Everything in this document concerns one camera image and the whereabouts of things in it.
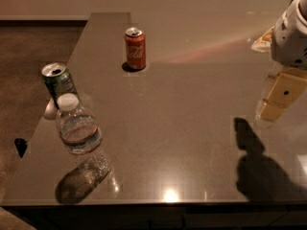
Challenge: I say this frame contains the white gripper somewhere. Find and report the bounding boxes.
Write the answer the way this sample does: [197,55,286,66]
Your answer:
[251,0,307,123]

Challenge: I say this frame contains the clear plastic water bottle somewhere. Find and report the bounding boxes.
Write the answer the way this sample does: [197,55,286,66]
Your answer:
[56,93,110,182]

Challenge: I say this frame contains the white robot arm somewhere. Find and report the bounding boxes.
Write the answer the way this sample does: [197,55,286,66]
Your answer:
[251,0,307,127]

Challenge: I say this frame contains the red coke can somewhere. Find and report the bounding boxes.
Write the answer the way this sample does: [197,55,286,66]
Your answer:
[125,27,146,70]

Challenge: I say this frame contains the green soda can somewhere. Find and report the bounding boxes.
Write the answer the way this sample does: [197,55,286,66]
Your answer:
[41,62,78,108]

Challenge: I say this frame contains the small black object on floor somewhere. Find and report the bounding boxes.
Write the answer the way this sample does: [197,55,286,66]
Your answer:
[14,138,28,158]

